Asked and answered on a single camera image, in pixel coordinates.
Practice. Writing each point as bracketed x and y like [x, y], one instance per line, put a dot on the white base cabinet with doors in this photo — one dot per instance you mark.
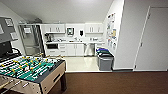
[75, 50]

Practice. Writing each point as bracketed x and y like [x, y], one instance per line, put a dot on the chrome sink faucet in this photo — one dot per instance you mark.
[75, 39]

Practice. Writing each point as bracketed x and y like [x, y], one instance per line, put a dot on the blue lidded recycling bin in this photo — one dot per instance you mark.
[101, 50]

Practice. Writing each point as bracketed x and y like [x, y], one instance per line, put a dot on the grey trash bin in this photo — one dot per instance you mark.
[106, 62]

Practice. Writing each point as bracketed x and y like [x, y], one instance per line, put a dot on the black microwave oven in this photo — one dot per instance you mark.
[52, 46]

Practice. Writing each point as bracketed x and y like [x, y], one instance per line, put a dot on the stainless steel refrigerator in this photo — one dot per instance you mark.
[31, 41]

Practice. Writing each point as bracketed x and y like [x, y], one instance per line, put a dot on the green foosball table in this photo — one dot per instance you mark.
[33, 70]

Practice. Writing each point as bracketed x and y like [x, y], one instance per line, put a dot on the white paper sheet on fridge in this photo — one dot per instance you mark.
[27, 30]

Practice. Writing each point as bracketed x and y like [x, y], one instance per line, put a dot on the white door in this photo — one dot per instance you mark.
[153, 40]

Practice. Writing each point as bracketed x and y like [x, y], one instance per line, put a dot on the black chair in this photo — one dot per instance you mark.
[6, 49]

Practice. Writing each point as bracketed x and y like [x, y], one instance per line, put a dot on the yellow wall poster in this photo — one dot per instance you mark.
[113, 35]

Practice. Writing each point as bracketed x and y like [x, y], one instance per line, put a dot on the white wall cabinet two doors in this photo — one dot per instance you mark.
[55, 28]

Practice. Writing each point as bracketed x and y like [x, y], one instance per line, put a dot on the red white wall poster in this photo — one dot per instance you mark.
[111, 20]

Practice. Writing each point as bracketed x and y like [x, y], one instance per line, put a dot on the grey wall notice panel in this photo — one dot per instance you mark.
[8, 29]

